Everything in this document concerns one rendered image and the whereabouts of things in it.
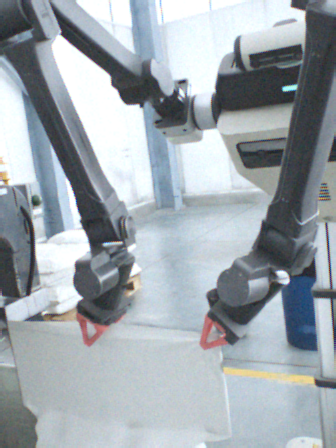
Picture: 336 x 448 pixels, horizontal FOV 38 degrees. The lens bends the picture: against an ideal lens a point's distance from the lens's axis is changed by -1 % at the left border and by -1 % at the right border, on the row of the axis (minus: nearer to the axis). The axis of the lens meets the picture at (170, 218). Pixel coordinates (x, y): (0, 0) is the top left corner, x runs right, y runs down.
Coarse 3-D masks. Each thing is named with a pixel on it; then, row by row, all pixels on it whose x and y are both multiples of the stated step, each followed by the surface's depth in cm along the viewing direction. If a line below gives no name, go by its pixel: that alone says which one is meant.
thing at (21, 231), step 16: (16, 192) 115; (0, 208) 110; (16, 208) 115; (0, 224) 110; (16, 224) 115; (0, 240) 112; (16, 240) 114; (0, 256) 116; (16, 256) 115; (0, 272) 117; (16, 272) 115; (0, 288) 118; (16, 288) 115; (32, 288) 119
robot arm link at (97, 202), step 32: (32, 0) 68; (32, 32) 70; (32, 64) 72; (32, 96) 75; (64, 96) 77; (64, 128) 77; (64, 160) 80; (96, 160) 83; (96, 192) 82; (96, 224) 86
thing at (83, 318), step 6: (78, 312) 91; (84, 312) 91; (78, 318) 92; (84, 318) 91; (90, 318) 90; (84, 324) 93; (96, 324) 90; (84, 330) 93; (102, 330) 89; (84, 336) 94; (96, 336) 92; (84, 342) 95; (90, 342) 94
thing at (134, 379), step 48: (48, 336) 101; (144, 336) 90; (192, 336) 86; (48, 384) 104; (96, 384) 96; (144, 384) 92; (192, 384) 88; (48, 432) 102; (96, 432) 97; (144, 432) 93; (192, 432) 90
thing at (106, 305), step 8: (112, 288) 89; (120, 288) 89; (104, 296) 89; (112, 296) 89; (120, 296) 90; (80, 304) 89; (88, 304) 90; (96, 304) 90; (104, 304) 90; (112, 304) 90; (120, 304) 93; (128, 304) 95; (88, 312) 89; (96, 312) 89; (104, 312) 89; (112, 312) 90; (96, 320) 88; (104, 320) 88
